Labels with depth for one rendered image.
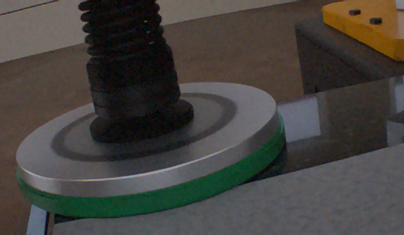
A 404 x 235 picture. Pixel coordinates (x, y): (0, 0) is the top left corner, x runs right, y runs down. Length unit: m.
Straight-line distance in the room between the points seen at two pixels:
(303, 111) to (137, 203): 0.20
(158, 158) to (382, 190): 0.15
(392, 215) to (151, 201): 0.15
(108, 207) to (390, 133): 0.22
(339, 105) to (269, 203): 0.18
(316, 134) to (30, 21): 6.03
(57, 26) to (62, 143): 5.95
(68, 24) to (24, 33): 0.47
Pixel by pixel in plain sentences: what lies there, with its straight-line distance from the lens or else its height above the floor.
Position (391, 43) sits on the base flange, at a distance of 1.09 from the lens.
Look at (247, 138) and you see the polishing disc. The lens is 0.43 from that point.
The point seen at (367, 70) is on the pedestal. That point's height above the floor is 0.73.
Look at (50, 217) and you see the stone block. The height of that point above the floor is 0.84.
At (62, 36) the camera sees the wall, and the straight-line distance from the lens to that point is 6.46.
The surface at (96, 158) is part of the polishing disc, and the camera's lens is 0.45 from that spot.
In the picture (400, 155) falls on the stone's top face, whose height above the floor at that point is 0.85.
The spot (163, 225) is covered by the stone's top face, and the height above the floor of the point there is 0.85.
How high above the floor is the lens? 1.02
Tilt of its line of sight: 18 degrees down
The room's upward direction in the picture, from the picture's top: 10 degrees counter-clockwise
